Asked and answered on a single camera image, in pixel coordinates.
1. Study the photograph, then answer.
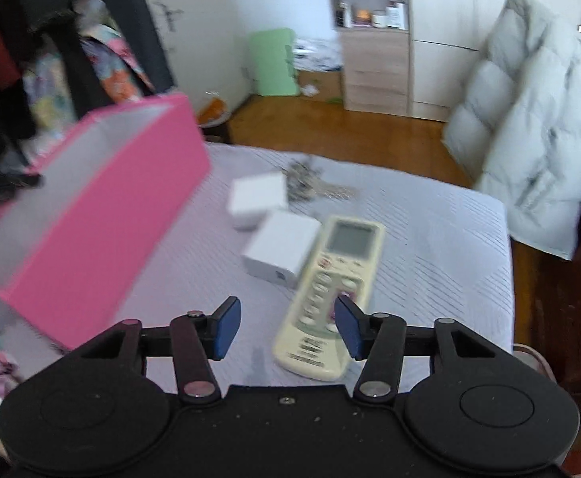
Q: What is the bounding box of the floral quilt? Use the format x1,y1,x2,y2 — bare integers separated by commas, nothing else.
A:
22,22,154,127

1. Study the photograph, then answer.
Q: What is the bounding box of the wooden shelf cabinet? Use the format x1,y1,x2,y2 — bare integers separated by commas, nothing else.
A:
327,0,414,113

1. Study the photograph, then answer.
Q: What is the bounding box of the pink cardboard box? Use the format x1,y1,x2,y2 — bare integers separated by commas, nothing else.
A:
0,93,212,352

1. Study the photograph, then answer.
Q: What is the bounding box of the grey patterned tablecloth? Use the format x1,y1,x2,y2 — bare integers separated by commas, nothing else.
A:
0,141,516,395

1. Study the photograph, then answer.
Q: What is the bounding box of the white charger block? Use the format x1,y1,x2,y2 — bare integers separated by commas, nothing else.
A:
228,171,289,233
241,208,322,290

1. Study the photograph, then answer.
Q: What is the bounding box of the bunch of keys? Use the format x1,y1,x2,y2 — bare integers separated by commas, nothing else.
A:
281,156,359,203

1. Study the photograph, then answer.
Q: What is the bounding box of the cream remote with printed label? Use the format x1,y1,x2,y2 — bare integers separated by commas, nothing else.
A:
273,214,386,382

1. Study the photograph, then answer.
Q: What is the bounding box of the light wooden wardrobe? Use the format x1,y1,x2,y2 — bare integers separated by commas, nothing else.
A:
406,0,581,123

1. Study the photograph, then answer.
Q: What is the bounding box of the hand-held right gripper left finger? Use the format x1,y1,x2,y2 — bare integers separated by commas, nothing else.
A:
69,296,242,406

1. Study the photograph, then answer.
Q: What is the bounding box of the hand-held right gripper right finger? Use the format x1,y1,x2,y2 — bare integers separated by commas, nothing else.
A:
334,294,509,406

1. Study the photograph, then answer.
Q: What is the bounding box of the grey puffer jacket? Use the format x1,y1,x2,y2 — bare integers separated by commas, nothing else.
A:
442,0,581,261

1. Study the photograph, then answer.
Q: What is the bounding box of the long black hanging garment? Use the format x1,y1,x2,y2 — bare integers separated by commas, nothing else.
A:
66,0,178,103

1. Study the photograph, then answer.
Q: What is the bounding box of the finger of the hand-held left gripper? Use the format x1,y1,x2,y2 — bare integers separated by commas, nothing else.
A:
0,171,45,215

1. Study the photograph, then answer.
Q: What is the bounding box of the pile of white packets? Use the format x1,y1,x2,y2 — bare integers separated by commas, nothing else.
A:
292,35,344,73

